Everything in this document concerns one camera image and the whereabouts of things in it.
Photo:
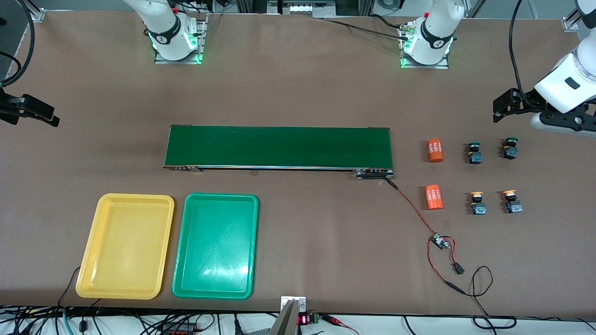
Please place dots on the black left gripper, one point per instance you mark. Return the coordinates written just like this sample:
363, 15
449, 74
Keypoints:
529, 102

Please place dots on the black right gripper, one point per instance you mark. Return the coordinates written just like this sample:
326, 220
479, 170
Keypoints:
10, 109

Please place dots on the green cap push button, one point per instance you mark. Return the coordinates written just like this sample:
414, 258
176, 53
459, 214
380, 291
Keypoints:
475, 156
511, 151

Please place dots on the orange cylinder white print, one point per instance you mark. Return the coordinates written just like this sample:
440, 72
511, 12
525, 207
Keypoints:
433, 197
436, 150

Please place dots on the yellow cap push button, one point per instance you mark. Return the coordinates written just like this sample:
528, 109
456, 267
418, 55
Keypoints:
513, 205
478, 207

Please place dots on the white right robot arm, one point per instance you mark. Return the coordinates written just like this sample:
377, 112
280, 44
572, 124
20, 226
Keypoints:
163, 28

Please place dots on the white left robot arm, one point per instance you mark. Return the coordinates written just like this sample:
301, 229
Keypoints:
437, 28

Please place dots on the small controller circuit board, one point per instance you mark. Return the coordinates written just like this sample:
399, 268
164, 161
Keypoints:
439, 242

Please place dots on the yellow plastic tray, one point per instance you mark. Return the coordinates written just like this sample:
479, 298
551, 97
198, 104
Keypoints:
121, 251

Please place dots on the metal rack with light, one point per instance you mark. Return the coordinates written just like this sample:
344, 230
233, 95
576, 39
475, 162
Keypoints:
302, 8

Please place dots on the green conveyor belt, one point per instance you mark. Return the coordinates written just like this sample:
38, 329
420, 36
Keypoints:
279, 146

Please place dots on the green plastic tray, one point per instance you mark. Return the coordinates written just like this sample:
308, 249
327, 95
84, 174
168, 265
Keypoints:
219, 260

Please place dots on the red power strip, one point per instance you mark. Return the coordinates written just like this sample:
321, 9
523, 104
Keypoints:
179, 329

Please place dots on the red clip lead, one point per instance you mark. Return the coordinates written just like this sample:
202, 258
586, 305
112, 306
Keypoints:
333, 319

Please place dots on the red digit display module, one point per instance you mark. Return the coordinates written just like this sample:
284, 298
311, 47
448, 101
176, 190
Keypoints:
303, 319

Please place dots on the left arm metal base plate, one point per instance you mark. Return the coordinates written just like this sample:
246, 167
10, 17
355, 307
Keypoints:
424, 66

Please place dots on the aluminium frame profile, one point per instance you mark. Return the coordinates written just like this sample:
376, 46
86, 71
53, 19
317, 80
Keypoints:
570, 22
36, 11

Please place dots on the grey camera stand bracket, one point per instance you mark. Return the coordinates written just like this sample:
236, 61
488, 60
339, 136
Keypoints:
288, 321

